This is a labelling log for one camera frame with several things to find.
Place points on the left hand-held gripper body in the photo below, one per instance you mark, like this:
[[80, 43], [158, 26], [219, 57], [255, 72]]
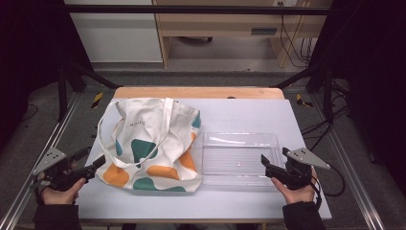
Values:
[[51, 161]]

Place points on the clear plastic tray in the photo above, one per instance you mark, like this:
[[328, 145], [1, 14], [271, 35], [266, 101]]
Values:
[[236, 159]]

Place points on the yellow black tape marker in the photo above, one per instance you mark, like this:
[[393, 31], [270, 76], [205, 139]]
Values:
[[301, 101], [97, 99]]

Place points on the black metal stand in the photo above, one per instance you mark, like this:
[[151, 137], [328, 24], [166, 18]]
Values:
[[62, 92], [327, 96]]

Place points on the person's right hand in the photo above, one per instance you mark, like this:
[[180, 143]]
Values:
[[298, 195]]

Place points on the white patterned tote bag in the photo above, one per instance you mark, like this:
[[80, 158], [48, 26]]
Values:
[[150, 127]]

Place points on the light wooden desk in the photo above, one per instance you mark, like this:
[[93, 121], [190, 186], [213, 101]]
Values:
[[217, 24]]

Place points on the black curtain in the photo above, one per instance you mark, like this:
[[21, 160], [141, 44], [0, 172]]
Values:
[[373, 64], [28, 48]]

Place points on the aluminium floor rail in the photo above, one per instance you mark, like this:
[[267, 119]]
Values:
[[348, 163], [48, 143]]

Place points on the person's left hand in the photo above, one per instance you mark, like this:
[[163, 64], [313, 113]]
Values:
[[62, 196]]

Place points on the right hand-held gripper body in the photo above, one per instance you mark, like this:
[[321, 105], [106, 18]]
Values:
[[297, 174]]

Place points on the black horizontal frame bar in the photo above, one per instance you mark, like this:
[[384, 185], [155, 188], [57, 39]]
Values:
[[191, 9]]

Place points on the white cabinet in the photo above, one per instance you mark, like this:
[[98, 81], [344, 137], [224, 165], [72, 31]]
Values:
[[118, 38]]

